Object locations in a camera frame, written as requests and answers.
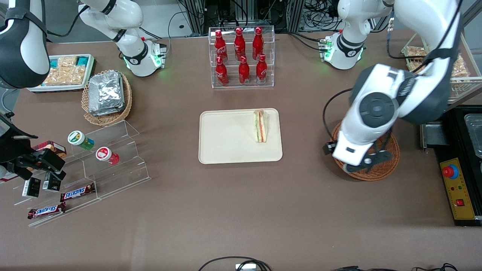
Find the red brown chocolate box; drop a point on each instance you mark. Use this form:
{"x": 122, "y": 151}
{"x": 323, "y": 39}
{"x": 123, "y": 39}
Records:
{"x": 52, "y": 146}

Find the aluminium frame rack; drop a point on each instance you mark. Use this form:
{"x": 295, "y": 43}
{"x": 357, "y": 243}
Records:
{"x": 197, "y": 15}

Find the black metal machine base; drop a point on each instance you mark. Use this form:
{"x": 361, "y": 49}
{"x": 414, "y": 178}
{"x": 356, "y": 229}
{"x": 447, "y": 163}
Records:
{"x": 457, "y": 146}

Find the green snack cup white lid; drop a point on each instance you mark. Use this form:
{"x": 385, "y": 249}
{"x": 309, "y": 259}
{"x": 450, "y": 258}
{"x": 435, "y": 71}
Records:
{"x": 79, "y": 139}

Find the beige rectangular serving tray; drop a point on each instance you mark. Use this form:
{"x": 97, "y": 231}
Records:
{"x": 226, "y": 139}

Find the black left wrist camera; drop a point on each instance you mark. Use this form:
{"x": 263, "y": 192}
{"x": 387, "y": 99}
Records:
{"x": 330, "y": 148}

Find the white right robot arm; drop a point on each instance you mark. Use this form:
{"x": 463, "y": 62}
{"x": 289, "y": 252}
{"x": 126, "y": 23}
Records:
{"x": 131, "y": 49}

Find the brown round wicker basket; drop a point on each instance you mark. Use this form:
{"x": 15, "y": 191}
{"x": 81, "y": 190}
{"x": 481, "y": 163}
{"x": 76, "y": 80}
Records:
{"x": 376, "y": 174}

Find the white rectangular snack tray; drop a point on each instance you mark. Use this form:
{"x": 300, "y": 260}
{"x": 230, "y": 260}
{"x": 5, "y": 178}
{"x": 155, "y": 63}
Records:
{"x": 41, "y": 89}

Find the yellow emergency stop control box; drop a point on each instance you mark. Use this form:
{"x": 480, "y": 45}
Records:
{"x": 461, "y": 190}

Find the clear acrylic stepped stand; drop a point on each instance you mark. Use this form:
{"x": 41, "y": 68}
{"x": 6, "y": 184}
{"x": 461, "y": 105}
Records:
{"x": 124, "y": 177}

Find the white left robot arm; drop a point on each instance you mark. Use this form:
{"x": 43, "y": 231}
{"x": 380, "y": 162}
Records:
{"x": 376, "y": 109}

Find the triangular sandwich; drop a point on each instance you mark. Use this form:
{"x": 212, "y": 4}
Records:
{"x": 261, "y": 128}

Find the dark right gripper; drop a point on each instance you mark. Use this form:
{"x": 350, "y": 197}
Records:
{"x": 11, "y": 146}

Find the small black box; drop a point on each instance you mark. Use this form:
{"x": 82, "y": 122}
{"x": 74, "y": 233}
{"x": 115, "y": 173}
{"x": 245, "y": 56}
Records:
{"x": 52, "y": 183}
{"x": 31, "y": 187}

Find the clear acrylic bottle rack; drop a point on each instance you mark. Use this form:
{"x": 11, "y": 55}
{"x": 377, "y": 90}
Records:
{"x": 271, "y": 56}

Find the clear bag of fried snacks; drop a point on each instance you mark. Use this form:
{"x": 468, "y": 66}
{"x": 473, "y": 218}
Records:
{"x": 460, "y": 67}
{"x": 414, "y": 66}
{"x": 416, "y": 52}

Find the red snack cup white lid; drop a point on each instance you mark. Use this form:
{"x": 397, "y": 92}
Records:
{"x": 105, "y": 155}

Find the light tan wicker basket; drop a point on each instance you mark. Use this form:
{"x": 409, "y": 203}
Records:
{"x": 109, "y": 119}

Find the white power adapter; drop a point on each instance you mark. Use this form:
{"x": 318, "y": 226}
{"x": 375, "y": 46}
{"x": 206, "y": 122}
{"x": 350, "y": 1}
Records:
{"x": 245, "y": 267}

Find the red cola bottle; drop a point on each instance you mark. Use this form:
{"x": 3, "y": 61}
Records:
{"x": 239, "y": 44}
{"x": 258, "y": 43}
{"x": 220, "y": 47}
{"x": 244, "y": 71}
{"x": 221, "y": 72}
{"x": 261, "y": 70}

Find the silver foil packet stack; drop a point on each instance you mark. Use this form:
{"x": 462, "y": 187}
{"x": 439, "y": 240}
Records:
{"x": 106, "y": 93}

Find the red flat box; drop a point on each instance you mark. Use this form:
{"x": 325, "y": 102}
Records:
{"x": 7, "y": 179}

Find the clear bag of beige crackers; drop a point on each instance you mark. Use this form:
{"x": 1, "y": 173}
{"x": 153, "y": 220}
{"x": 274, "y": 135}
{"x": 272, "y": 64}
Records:
{"x": 67, "y": 61}
{"x": 64, "y": 76}

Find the teal snack packet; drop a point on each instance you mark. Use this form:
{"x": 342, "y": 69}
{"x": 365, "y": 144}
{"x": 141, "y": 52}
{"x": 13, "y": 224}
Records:
{"x": 55, "y": 63}

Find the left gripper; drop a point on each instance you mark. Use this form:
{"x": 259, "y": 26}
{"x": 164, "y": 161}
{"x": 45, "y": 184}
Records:
{"x": 328, "y": 147}

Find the brown Snickers bar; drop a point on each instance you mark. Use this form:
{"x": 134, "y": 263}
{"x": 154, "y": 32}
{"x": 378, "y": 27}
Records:
{"x": 46, "y": 211}
{"x": 77, "y": 192}

